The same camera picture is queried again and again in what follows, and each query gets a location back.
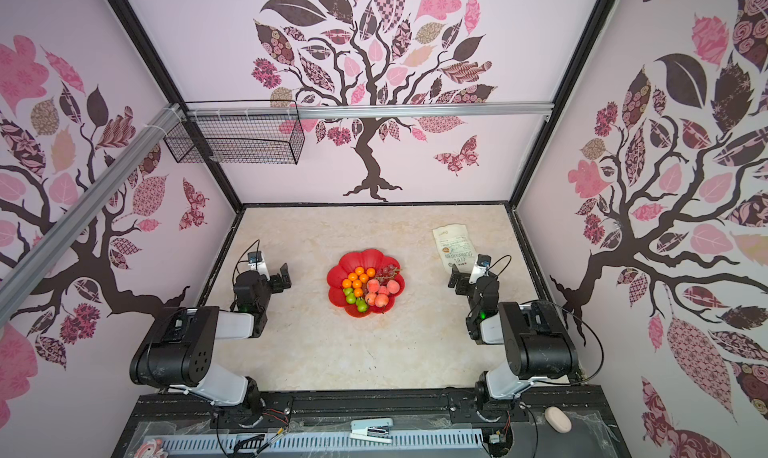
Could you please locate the aluminium frame rail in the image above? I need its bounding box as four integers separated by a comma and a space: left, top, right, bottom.
1, 102, 554, 323

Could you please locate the white slotted cable duct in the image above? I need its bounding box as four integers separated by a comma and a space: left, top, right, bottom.
128, 429, 486, 457

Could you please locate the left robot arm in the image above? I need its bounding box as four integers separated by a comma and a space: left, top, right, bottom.
129, 264, 292, 419

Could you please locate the red flower fruit bowl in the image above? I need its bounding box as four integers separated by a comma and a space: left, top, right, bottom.
327, 248, 406, 318

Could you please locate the black wire basket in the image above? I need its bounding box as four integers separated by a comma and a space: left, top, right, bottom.
164, 98, 305, 165

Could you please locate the purple fake grape bunch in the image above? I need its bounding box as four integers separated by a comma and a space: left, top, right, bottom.
376, 264, 400, 282

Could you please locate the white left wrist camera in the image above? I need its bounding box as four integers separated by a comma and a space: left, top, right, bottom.
247, 250, 270, 278

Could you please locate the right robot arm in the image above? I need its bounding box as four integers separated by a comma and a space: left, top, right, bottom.
448, 255, 578, 410

